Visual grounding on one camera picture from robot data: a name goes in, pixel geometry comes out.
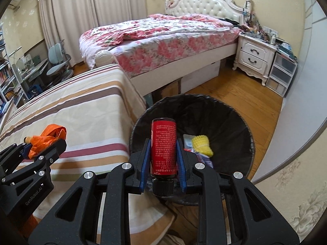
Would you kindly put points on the black lined waste bin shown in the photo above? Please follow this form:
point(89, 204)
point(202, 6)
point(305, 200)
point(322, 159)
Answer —
point(224, 132)

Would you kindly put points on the orange plastic bag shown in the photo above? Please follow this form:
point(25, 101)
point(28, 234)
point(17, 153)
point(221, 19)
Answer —
point(49, 132)

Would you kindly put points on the striped beige blanket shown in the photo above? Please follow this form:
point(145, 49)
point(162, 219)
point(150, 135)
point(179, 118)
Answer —
point(89, 112)

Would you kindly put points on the white nightstand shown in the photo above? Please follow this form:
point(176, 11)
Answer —
point(251, 56)

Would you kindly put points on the red bottle black cap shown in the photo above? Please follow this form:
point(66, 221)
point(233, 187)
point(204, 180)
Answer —
point(163, 148)

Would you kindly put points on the clear plastic drawer unit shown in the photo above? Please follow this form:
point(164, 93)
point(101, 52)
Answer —
point(278, 74)

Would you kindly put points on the floral pink bed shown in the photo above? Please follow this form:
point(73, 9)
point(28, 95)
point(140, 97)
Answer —
point(204, 7)

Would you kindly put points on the dark clothing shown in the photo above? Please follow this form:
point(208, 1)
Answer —
point(230, 21)

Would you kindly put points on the small white bottle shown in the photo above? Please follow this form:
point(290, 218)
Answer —
point(273, 39)

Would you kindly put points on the clutter of small items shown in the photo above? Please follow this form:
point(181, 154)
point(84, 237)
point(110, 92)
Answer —
point(258, 30)

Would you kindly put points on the yellow foam net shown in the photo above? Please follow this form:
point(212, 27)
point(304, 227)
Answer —
point(201, 144)

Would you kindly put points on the floral quilt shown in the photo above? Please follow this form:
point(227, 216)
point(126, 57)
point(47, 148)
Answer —
point(166, 26)

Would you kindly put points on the glass desk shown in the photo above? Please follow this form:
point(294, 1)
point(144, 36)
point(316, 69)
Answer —
point(33, 67)

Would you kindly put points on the stack of books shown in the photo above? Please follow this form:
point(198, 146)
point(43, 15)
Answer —
point(287, 49)

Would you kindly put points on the floral bed sheet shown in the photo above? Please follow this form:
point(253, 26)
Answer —
point(178, 47)

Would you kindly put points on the pale green office chair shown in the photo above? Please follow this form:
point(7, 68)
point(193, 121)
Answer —
point(56, 53)

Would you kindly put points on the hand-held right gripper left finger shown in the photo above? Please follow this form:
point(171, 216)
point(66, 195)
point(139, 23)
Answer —
point(144, 166)

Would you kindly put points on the white storage box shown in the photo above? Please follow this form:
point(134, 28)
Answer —
point(201, 77)

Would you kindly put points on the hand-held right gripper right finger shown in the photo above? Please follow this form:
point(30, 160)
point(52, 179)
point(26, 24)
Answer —
point(180, 166)

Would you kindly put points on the white bookshelf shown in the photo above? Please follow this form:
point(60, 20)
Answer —
point(6, 81)

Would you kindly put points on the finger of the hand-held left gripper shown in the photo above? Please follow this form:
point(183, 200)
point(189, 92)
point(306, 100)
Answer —
point(60, 146)
point(26, 150)

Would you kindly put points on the beige curtain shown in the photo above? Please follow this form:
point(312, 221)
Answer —
point(117, 2)
point(66, 23)

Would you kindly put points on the white wardrobe door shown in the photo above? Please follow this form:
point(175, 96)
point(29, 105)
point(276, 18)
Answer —
point(301, 94)

